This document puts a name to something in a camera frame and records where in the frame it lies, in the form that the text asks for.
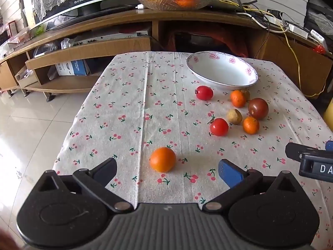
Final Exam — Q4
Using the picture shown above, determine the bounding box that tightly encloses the small tangerine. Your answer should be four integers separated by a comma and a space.
230, 90, 247, 108
243, 116, 260, 135

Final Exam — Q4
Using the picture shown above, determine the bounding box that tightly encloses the dark red tomato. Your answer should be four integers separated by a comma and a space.
248, 98, 269, 120

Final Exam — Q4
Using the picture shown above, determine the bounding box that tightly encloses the red tomato front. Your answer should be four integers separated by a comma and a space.
210, 118, 229, 137

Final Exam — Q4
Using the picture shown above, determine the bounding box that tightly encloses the yellowish brown kiwi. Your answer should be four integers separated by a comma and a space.
226, 109, 243, 125

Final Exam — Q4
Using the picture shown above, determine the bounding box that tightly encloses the large orange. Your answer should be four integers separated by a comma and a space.
149, 147, 176, 173

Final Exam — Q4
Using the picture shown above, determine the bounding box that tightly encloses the dark brown round fruit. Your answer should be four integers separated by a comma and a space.
241, 90, 251, 102

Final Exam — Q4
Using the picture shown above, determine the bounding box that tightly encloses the yellow trash bin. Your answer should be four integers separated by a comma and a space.
323, 98, 333, 131

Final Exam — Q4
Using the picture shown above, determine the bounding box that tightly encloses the cherry print tablecloth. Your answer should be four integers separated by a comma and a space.
54, 52, 332, 249

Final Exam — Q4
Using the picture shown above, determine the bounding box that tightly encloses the small red toy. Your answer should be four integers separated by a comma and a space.
313, 45, 326, 55

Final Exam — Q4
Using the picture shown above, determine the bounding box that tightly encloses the white floral porcelain bowl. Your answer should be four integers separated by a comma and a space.
186, 51, 258, 90

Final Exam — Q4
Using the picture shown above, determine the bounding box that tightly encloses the blue white box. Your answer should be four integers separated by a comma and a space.
55, 59, 90, 76

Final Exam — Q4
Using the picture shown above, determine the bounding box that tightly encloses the white power strip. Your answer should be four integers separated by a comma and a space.
263, 14, 329, 49

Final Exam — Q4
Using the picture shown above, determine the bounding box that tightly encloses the wooden tv stand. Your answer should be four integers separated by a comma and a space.
1, 9, 332, 96

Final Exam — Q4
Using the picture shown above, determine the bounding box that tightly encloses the red plastic bag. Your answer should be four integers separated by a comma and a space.
165, 29, 248, 58

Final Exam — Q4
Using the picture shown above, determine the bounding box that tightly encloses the silver media player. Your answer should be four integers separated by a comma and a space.
71, 29, 150, 46

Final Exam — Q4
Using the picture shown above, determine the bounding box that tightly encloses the black television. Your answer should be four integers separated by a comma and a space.
33, 0, 139, 30

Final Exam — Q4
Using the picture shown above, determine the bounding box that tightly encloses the glass fruit dish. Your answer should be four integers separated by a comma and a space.
139, 0, 209, 11

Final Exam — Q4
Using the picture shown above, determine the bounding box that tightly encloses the yellow cable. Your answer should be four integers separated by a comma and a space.
205, 0, 327, 98

